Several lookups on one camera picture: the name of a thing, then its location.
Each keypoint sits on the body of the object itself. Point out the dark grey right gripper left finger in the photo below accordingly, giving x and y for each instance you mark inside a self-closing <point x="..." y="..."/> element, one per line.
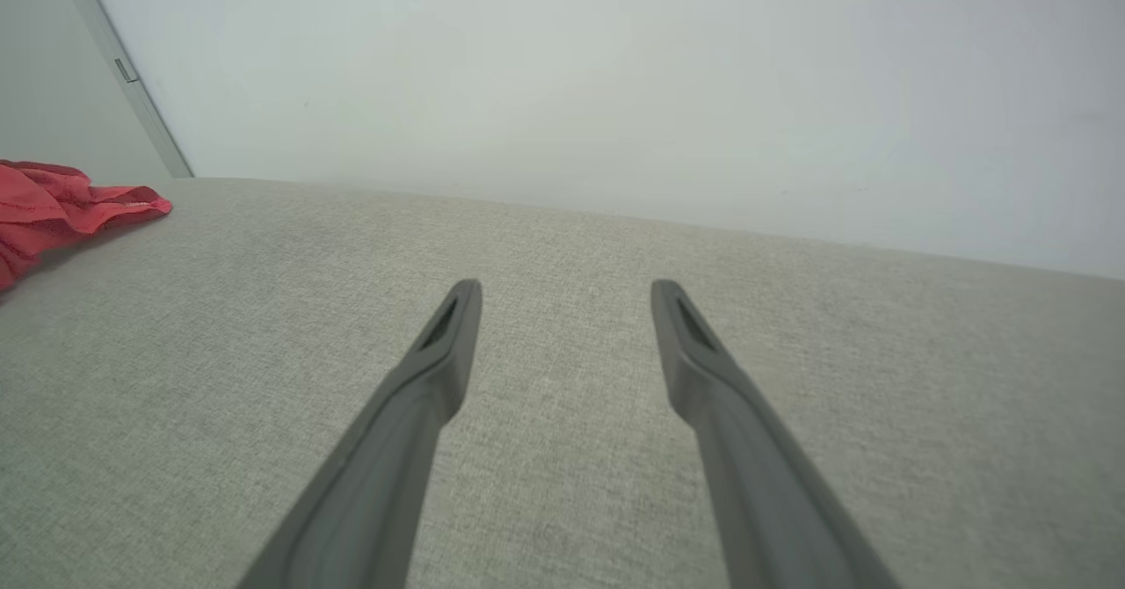
<point x="378" y="483"/>

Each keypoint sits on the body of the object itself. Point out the grey metal wall trim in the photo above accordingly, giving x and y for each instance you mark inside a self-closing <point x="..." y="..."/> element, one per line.
<point x="151" y="114"/>

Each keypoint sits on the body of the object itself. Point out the small metal trim clip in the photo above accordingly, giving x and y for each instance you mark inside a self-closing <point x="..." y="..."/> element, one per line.
<point x="126" y="70"/>

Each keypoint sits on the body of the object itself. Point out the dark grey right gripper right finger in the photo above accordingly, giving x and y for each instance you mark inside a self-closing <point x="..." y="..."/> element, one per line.
<point x="756" y="483"/>

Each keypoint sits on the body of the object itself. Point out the red basketball jersey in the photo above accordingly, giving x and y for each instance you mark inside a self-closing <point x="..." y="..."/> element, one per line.
<point x="44" y="207"/>

